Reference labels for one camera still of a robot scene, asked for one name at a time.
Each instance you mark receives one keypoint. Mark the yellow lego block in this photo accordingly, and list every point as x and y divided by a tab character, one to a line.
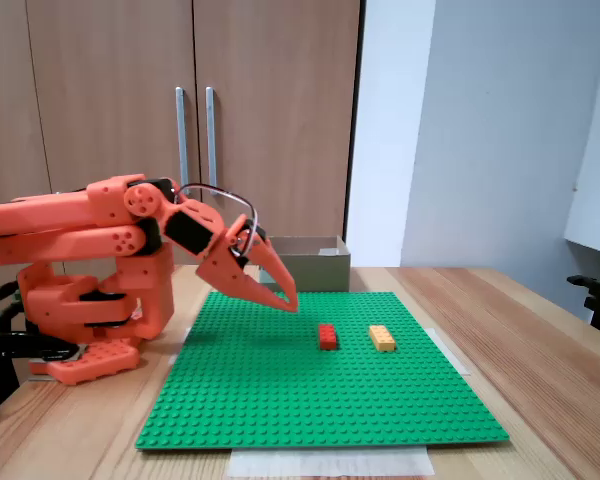
382	339

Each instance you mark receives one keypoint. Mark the cardboard box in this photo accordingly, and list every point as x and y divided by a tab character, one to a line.
320	272

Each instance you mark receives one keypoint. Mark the red lego block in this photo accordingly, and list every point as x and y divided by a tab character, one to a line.
328	337

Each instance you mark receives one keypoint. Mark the green lego baseplate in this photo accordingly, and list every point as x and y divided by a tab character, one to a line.
280	390

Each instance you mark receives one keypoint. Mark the short masking tape strip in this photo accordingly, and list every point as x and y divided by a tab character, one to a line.
176	359
450	352

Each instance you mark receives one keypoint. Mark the long masking tape strip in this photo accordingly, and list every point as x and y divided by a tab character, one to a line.
330	462

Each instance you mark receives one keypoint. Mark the wooden cabinet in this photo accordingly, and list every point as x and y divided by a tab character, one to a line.
105	75

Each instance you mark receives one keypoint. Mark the black table clamp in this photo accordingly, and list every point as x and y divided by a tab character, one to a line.
10	345

